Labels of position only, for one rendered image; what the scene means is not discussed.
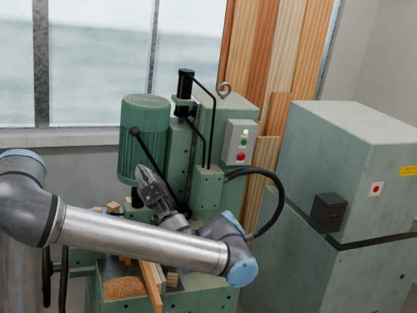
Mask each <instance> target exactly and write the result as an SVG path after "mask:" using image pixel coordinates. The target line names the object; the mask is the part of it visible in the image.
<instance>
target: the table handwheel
mask: <svg viewBox="0 0 417 313"><path fill-rule="evenodd" d="M62 265H63V264H61V263H53V262H52V261H51V260H50V245H48V246H47V247H45V248H43V249H42V291H43V307H44V308H48V307H50V304H51V279H50V277H51V276H52V275H53V273H57V272H62Z"/></svg>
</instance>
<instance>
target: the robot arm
mask: <svg viewBox="0 0 417 313"><path fill-rule="evenodd" d="M141 171H143V172H144V174H145V176H147V177H148V181H149V183H150V184H147V183H146V182H145V181H144V177H143V175H142V174H141ZM46 173H47V171H46V168H45V164H44V162H43V160H42V159H41V158H40V157H39V156H38V155H37V154H36V153H34V152H32V151H30V150H26V149H12V150H8V151H6V152H4V153H2V154H0V313H41V306H42V249H43V248H45V247H47V246H48V245H50V244H51V243H57V244H60V245H66V246H70V247H76V248H82V249H86V250H92V251H95V252H101V253H107V254H111V255H117V256H123V257H127V258H133V259H136V260H142V261H148V262H152V263H158V264H162V265H168V266H173V267H177V268H179V270H180V271H181V273H182V274H189V273H192V272H194V271H199V272H203V273H208V274H212V275H214V276H219V277H223V278H226V281H227V283H228V284H229V285H230V286H232V287H234V288H240V287H243V286H246V285H247V284H249V283H250V282H252V281H253V280H254V278H255V277H256V276H257V273H258V264H257V263H256V259H255V257H253V255H252V253H251V252H250V250H249V248H248V246H247V244H246V242H245V241H244V238H243V237H244V235H245V234H246V233H245V231H244V230H243V228H242V226H240V224H239V222H238V221H237V220H236V219H235V217H234V215H233V214H232V213H231V212H230V211H225V212H222V213H221V214H218V215H217V216H216V217H214V218H213V219H212V220H210V221H208V222H207V223H205V224H204V225H202V226H201V227H199V228H198V229H196V230H194V231H192V229H191V227H190V225H189V224H188V222H187V220H186V218H185V217H184V215H183V214H179V213H178V211H177V210H175V211H173V208H172V206H171V204H170V202H169V194H167V192H166V190H168V188H167V187H166V184H165V182H164V181H163V179H162V178H161V177H159V176H158V175H156V174H155V173H153V172H152V171H151V170H150V169H149V168H147V167H146V166H144V165H141V164H137V165H136V168H135V177H136V182H137V193H138V195H139V197H140V198H141V200H142V201H143V203H144V204H145V206H146V207H147V208H149V209H152V210H153V209H155V211H156V212H157V214H158V217H159V219H158V220H157V224H158V227H157V226H154V225H150V224H144V223H141V222H137V221H134V220H128V219H124V218H121V217H116V216H112V215H108V214H103V213H100V212H95V211H90V210H87V209H82V208H79V207H74V206H69V205H66V204H64V203H63V201H62V200H61V198H60V197H59V195H56V194H51V193H48V192H46V191H45V176H46Z"/></svg>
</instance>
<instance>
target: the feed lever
mask: <svg viewBox="0 0 417 313"><path fill-rule="evenodd" d="M129 132H130V135H131V136H132V137H136V138H137V140H138V142H139V144H140V145H141V147H142V149H143V150H144V152H145V153H146V155H147V157H148V158H149V160H150V162H151V163H152V165H153V166H154V168H155V170H156V171H157V173H158V174H159V177H161V178H162V179H163V181H164V182H165V184H166V187H167V188H168V191H169V193H170V195H171V196H172V197H173V199H174V201H175V203H176V205H175V207H174V211H175V210H177V211H178V213H179V214H183V215H184V217H185V218H186V220H189V219H192V220H198V218H196V217H195V216H194V215H192V210H191V208H190V207H189V205H188V203H186V202H179V200H178V198H177V197H176V195H175V193H174V192H173V190H172V189H171V187H170V185H169V183H168V182H167V180H166V178H165V177H164V175H163V174H162V172H161V170H160V168H159V167H158V165H157V164H156V162H155V160H154V159H153V157H152V156H151V153H150V152H149V150H148V149H147V147H146V145H145V144H144V142H143V140H142V139H141V137H140V129H139V128H138V127H135V126H134V127H131V128H130V131H129Z"/></svg>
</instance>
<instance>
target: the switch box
mask: <svg viewBox="0 0 417 313"><path fill-rule="evenodd" d="M244 129H248V133H247V134H244V133H243V131H244ZM257 132H258V124H257V123H255V122H254V121H253V120H251V119H227V123H226V130H225V137H224V141H223V148H222V155H221V160H222V161H223V162H224V164H226V166H232V165H250V164H251V160H252V156H253V150H254V145H255V141H256V136H257ZM241 135H248V137H241ZM242 139H246V141H247V142H246V144H245V145H242V144H241V143H240V142H241V140H242ZM239 146H246V148H239ZM239 153H244V154H245V159H244V162H243V163H236V161H238V160H239V159H238V154H239Z"/></svg>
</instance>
